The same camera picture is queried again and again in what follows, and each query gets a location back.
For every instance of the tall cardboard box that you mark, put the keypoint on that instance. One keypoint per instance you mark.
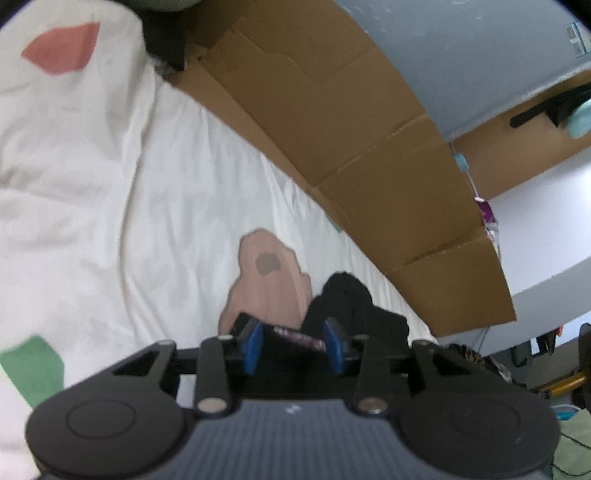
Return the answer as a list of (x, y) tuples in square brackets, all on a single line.
[(498, 157)]

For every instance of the leopard print garment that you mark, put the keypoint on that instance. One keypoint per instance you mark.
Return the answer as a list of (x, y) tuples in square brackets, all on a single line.
[(471, 357)]

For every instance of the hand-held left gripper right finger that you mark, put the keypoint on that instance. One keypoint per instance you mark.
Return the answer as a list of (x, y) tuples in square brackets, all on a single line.
[(333, 348)]

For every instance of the flat brown cardboard sheet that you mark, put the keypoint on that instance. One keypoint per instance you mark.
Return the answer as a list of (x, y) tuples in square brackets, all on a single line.
[(346, 115)]

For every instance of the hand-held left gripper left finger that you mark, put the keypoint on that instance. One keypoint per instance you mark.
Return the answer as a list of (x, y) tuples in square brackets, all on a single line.
[(253, 346)]

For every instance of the cream bear print blanket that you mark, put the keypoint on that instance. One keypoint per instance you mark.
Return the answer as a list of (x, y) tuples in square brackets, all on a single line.
[(138, 184)]

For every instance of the black shorts with patterned lining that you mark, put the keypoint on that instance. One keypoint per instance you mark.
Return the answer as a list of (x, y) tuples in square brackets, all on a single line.
[(351, 304)]

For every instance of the black cloth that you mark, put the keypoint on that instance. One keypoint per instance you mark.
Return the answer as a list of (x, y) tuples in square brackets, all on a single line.
[(166, 46)]

